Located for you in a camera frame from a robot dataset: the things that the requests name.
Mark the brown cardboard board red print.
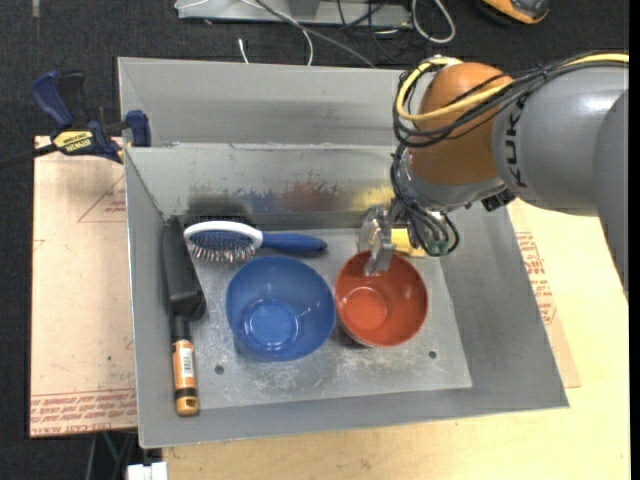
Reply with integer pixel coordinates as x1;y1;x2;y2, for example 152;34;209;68
28;135;582;439

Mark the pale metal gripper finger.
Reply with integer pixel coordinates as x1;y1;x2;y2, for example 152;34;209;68
357;216;378;255
365;228;396;277

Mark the yellow block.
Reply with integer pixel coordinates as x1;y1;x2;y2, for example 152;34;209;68
391;226;427;259

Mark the blue and white hairbrush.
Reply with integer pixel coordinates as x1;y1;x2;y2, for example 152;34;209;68
182;220;329;265

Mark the blue plastic bowl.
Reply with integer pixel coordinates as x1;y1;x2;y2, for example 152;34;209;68
225;254;337;363

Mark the grey metal bin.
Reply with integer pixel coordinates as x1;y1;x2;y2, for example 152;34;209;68
117;56;571;450

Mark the red plastic bowl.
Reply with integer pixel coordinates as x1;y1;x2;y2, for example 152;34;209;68
332;249;430;349

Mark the black trowel with orange handle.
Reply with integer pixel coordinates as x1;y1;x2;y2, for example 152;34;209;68
160;216;208;417

